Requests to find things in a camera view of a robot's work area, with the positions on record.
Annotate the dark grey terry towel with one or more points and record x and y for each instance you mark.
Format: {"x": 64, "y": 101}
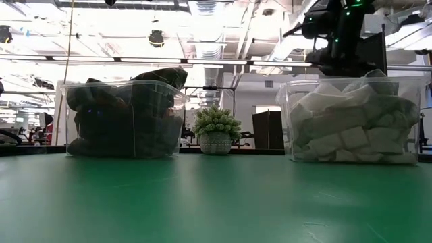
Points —
{"x": 101, "y": 150}

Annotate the plain white towel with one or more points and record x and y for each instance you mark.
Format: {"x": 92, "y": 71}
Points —
{"x": 327, "y": 99}

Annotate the clear plastic bin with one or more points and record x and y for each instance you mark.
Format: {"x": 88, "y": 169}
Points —
{"x": 65, "y": 111}
{"x": 287, "y": 101}

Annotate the long ceiling light strip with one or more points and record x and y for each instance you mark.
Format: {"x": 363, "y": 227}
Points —
{"x": 216, "y": 62}

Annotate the potted green succulent plant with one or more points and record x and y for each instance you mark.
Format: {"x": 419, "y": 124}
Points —
{"x": 216, "y": 135}

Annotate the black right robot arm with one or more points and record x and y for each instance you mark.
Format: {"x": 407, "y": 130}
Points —
{"x": 347, "y": 30}

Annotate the black aluminium table frame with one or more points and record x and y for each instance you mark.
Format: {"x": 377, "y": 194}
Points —
{"x": 33, "y": 150}

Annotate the black dome ceiling camera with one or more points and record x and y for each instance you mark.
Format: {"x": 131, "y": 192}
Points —
{"x": 156, "y": 38}

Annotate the black ceiling spotlight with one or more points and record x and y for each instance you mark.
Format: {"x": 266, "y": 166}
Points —
{"x": 5, "y": 33}

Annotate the dark brown cabinet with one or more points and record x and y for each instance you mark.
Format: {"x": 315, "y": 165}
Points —
{"x": 268, "y": 130}

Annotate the black divider panel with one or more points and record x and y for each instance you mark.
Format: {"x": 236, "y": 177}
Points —
{"x": 376, "y": 54}

